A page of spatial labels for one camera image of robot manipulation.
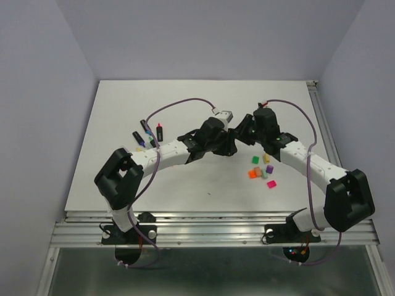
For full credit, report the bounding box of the pastel yellow pen cap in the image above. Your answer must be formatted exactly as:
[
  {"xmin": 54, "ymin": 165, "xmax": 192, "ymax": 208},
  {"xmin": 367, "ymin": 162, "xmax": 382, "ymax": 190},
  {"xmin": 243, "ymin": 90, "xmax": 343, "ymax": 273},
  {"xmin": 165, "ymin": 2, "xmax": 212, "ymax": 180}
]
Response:
[{"xmin": 262, "ymin": 154, "xmax": 270, "ymax": 164}]

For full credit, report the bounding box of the purple pen cap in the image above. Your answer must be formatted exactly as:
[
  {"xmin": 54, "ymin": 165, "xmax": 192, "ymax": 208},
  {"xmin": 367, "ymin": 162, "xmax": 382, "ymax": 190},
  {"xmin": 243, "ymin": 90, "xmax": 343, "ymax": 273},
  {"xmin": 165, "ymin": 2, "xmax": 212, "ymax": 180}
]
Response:
[{"xmin": 266, "ymin": 165, "xmax": 274, "ymax": 174}]

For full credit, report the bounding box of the pastel orange pen cap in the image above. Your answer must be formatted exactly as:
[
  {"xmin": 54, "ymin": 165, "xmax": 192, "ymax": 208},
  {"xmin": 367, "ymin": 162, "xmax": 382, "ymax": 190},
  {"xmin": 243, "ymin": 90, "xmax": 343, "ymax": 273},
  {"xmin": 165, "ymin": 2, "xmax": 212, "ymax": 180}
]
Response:
[{"xmin": 254, "ymin": 167, "xmax": 262, "ymax": 177}]

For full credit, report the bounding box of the pink pen cap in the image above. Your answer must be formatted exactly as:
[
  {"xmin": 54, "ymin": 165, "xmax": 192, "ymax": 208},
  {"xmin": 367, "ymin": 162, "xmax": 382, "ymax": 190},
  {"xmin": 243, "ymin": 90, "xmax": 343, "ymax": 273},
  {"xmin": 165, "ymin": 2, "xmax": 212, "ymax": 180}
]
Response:
[{"xmin": 267, "ymin": 180, "xmax": 277, "ymax": 189}]

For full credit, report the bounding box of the black highlighter pink tip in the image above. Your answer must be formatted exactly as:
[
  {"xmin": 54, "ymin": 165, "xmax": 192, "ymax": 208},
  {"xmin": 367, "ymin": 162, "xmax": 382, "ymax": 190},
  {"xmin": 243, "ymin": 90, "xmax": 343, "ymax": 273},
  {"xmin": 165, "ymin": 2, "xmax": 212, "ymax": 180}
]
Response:
[{"xmin": 156, "ymin": 123, "xmax": 164, "ymax": 142}]

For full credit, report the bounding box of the black highlighter green cap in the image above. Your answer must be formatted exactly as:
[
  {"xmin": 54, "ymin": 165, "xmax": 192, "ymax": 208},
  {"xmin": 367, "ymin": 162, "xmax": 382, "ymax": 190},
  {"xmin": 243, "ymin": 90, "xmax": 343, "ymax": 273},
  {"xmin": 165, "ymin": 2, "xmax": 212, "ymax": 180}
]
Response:
[{"xmin": 149, "ymin": 137, "xmax": 157, "ymax": 148}]

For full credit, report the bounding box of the black highlighter blue tip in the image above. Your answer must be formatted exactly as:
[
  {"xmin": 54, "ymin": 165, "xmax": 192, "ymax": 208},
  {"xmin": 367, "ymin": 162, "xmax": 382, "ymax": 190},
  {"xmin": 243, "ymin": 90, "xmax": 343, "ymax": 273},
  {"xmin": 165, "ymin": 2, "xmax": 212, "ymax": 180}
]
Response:
[{"xmin": 140, "ymin": 120, "xmax": 152, "ymax": 136}]

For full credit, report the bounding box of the black highlighter purple tip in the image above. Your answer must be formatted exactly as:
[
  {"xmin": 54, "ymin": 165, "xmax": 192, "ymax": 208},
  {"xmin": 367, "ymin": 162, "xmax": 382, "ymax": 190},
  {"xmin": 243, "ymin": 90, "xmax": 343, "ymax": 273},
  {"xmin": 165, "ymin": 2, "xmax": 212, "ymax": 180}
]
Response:
[{"xmin": 132, "ymin": 131, "xmax": 146, "ymax": 147}]

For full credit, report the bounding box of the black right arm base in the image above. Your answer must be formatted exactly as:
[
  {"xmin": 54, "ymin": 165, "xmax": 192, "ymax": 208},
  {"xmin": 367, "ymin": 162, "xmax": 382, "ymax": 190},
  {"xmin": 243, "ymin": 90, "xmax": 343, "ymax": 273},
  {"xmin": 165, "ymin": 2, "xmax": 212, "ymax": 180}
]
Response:
[{"xmin": 261, "ymin": 224, "xmax": 322, "ymax": 244}]

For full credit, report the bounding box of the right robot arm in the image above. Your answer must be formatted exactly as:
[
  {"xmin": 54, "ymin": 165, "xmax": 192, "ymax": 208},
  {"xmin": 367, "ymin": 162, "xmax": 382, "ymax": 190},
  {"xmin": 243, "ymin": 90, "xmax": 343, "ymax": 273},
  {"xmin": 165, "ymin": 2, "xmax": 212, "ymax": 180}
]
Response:
[{"xmin": 235, "ymin": 107, "xmax": 375, "ymax": 241}]

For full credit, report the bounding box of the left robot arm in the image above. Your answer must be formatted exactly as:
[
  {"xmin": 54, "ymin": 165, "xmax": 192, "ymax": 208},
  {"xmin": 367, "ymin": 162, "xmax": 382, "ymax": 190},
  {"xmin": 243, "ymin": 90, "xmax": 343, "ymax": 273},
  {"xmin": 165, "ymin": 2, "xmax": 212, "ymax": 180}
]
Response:
[{"xmin": 94, "ymin": 111, "xmax": 237, "ymax": 243}]

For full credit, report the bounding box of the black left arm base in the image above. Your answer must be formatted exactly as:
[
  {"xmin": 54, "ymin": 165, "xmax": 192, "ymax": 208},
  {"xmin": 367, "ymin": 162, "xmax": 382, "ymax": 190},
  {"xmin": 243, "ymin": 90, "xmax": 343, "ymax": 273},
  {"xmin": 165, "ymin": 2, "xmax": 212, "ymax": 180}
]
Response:
[{"xmin": 99, "ymin": 212, "xmax": 157, "ymax": 245}]

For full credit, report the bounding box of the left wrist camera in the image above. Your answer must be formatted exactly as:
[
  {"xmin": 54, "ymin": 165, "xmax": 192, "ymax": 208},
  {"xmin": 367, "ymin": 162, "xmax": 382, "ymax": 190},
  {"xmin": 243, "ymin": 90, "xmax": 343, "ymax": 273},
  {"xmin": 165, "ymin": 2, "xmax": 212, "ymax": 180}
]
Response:
[{"xmin": 214, "ymin": 110, "xmax": 233, "ymax": 131}]

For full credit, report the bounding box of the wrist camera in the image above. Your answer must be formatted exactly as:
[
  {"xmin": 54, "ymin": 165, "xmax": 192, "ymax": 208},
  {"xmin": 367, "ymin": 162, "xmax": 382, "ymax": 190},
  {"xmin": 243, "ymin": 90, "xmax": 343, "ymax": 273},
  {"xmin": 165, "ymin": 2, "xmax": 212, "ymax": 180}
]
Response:
[
  {"xmin": 258, "ymin": 101, "xmax": 269, "ymax": 109},
  {"xmin": 214, "ymin": 110, "xmax": 233, "ymax": 131}
]

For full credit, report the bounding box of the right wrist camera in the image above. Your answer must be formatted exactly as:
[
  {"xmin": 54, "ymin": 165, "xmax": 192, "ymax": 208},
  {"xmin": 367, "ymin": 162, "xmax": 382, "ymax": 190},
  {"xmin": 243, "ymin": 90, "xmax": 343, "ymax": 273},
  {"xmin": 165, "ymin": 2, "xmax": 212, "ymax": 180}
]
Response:
[{"xmin": 258, "ymin": 101, "xmax": 269, "ymax": 109}]

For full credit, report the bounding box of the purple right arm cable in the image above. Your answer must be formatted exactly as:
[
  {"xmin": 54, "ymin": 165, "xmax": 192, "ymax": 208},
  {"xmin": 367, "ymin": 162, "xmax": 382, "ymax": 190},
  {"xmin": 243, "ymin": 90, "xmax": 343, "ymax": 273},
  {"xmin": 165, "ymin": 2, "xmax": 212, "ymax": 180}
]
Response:
[{"xmin": 265, "ymin": 99, "xmax": 342, "ymax": 266}]

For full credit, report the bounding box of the aluminium right side rail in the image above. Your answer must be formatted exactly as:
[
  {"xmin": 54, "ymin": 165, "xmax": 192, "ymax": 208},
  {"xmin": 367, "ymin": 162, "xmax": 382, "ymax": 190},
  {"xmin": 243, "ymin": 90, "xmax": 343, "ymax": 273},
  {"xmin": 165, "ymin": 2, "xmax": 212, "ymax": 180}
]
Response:
[{"xmin": 306, "ymin": 80, "xmax": 342, "ymax": 167}]

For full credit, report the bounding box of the aluminium rail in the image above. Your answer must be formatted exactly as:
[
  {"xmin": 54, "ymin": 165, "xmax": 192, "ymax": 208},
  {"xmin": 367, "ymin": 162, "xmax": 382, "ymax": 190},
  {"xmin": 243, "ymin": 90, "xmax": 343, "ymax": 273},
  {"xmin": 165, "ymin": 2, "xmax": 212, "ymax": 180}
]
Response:
[
  {"xmin": 51, "ymin": 211, "xmax": 379, "ymax": 249},
  {"xmin": 306, "ymin": 80, "xmax": 342, "ymax": 167}
]

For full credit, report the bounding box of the aluminium front rail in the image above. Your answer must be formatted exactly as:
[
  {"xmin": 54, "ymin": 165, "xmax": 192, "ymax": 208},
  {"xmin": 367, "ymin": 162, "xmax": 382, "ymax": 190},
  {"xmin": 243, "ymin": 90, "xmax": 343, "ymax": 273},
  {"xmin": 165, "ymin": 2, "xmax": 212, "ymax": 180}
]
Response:
[{"xmin": 51, "ymin": 211, "xmax": 379, "ymax": 249}]

